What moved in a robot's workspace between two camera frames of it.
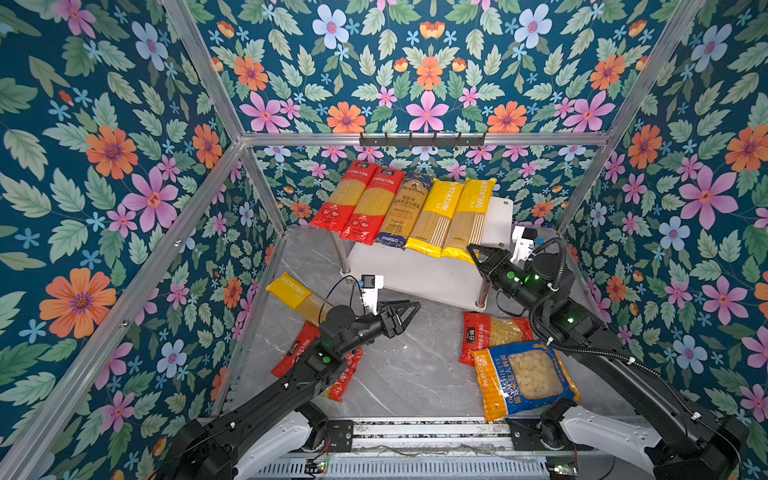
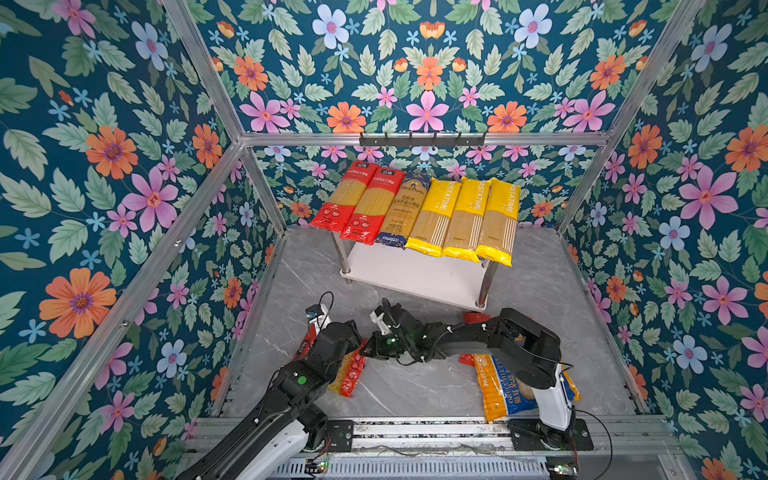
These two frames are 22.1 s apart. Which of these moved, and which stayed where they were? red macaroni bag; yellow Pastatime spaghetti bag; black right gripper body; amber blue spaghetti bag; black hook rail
Moved: black right gripper body; red macaroni bag
Stayed: black hook rail; yellow Pastatime spaghetti bag; amber blue spaghetti bag
